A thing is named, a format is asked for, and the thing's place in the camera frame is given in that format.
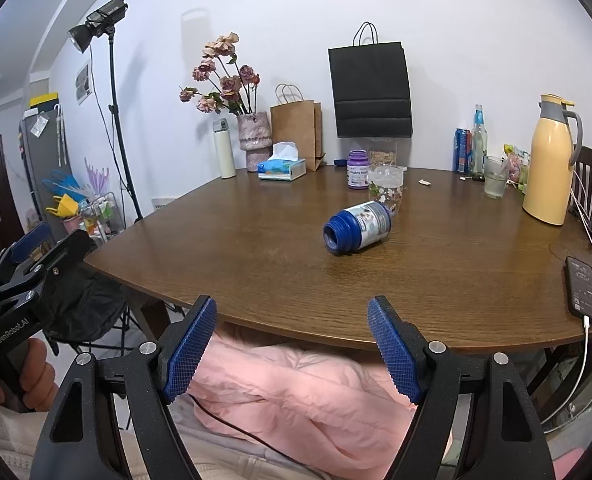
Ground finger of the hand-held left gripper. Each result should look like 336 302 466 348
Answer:
0 222 53 283
0 229 98 311

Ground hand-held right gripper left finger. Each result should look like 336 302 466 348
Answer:
33 294 218 480

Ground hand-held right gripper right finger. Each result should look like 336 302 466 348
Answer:
367 295 557 480

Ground person's left forearm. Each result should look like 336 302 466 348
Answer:
0 390 52 480

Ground floral clear glass cup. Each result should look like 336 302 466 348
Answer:
367 165 405 217

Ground person's left hand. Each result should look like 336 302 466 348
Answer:
0 337 57 407

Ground white storage cart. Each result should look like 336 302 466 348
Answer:
81 192 127 238

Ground blue and yellow hangers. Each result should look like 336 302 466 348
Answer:
43 170 84 221

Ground grey refrigerator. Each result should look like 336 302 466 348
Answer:
18 105 72 233

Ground purple hanger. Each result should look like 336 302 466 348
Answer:
83 157 112 196

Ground pink quilted jacket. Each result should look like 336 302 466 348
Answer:
186 325 452 476

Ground purple jar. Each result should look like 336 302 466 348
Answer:
346 150 372 191

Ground white thermos bottle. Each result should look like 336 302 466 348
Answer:
213 118 237 179

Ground clear snack container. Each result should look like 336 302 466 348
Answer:
368 137 398 168

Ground black power bank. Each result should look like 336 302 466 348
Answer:
564 256 592 326

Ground clear drinking glass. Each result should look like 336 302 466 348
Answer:
484 155 509 200

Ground blue tissue box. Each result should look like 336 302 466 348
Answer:
257 141 307 181

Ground blue soda can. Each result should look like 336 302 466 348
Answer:
454 128 473 175

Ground clear glass bottle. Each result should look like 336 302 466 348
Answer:
470 105 488 181

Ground snack packets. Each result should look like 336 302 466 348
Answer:
503 145 532 196

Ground pink textured vase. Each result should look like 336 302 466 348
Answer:
236 111 273 173

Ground dried pink flowers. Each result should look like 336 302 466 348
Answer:
179 32 261 116

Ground black studio light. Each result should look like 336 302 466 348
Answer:
67 0 128 54

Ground yellow thermos jug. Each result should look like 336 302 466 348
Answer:
522 93 584 226

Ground brown paper bag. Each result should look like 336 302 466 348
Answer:
270 84 325 172

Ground black paper bag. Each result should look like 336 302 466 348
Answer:
328 22 413 139

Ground thin black cable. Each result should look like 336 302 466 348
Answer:
188 394 327 478

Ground white wall panel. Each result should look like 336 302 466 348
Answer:
74 62 94 106

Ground white charging cable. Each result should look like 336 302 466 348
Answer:
538 316 592 423

